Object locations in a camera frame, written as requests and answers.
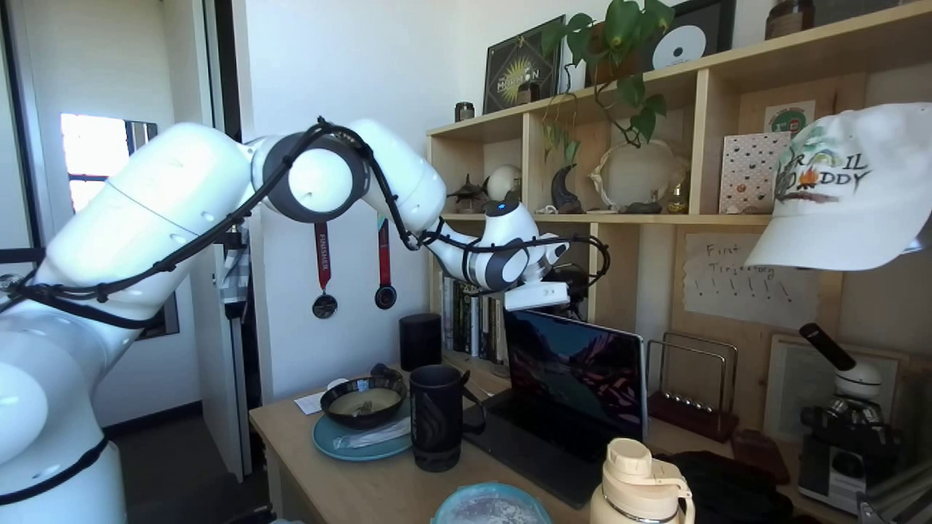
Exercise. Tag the cream insulated water bottle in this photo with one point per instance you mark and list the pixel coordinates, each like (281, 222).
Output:
(639, 487)

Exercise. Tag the wooden shelving unit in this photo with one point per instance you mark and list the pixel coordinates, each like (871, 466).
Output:
(677, 271)

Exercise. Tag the framed vinyl disc picture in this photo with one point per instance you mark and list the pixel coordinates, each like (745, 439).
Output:
(700, 28)

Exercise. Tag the black laptop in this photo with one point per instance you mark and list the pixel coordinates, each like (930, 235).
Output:
(571, 390)

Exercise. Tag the cream ceramic vase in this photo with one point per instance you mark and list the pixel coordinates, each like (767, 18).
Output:
(632, 178)

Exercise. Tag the black white microscope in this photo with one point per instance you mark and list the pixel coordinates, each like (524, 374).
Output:
(849, 446)

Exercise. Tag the white baseball cap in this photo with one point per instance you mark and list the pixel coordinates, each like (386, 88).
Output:
(852, 193)

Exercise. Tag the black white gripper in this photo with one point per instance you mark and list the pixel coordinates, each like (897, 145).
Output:
(563, 289)

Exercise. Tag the teal round plate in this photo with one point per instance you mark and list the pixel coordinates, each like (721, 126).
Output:
(361, 443)

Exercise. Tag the black mug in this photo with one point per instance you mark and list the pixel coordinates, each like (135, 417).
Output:
(440, 412)

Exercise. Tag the green trailing potted plant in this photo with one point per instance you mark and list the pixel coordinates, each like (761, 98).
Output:
(613, 48)

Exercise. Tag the black bowl with food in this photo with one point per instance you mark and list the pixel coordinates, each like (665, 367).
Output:
(367, 401)

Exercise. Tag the white dotted card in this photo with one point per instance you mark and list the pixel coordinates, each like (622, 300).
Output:
(750, 166)

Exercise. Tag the newton's cradle desk toy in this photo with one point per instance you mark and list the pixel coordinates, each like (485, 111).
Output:
(694, 386)

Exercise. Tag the black cylindrical speaker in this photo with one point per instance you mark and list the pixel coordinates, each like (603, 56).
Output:
(419, 341)

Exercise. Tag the framed dark picture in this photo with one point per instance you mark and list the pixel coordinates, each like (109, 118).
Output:
(523, 69)

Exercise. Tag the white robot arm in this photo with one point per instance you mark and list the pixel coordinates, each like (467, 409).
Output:
(113, 264)

